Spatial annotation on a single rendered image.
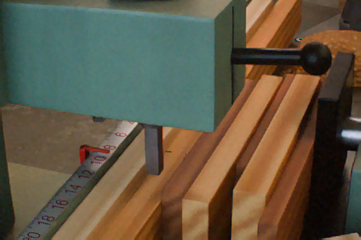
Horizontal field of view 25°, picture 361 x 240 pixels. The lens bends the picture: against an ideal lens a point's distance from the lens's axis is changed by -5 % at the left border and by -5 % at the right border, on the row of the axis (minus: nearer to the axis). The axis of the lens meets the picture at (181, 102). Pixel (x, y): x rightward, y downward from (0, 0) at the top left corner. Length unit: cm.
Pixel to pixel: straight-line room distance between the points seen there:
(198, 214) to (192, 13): 12
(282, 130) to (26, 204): 33
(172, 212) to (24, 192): 32
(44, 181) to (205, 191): 35
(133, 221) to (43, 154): 212
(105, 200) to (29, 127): 229
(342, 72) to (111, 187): 18
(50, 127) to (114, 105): 230
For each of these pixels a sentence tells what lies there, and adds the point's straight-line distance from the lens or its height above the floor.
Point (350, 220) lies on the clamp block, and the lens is 56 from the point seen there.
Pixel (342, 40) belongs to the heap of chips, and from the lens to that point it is 83.
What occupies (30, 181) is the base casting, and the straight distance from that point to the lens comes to 85.
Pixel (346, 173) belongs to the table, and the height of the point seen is 90.
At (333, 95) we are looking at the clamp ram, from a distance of 55.
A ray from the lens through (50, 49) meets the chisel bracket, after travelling 50.
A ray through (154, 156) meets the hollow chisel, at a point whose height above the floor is 96.
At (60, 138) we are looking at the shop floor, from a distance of 272.
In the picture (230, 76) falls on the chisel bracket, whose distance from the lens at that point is 50.
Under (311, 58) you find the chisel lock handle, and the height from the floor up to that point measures 104.
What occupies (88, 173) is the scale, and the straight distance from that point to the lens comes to 54.
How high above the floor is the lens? 122
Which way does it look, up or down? 25 degrees down
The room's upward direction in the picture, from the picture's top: 1 degrees counter-clockwise
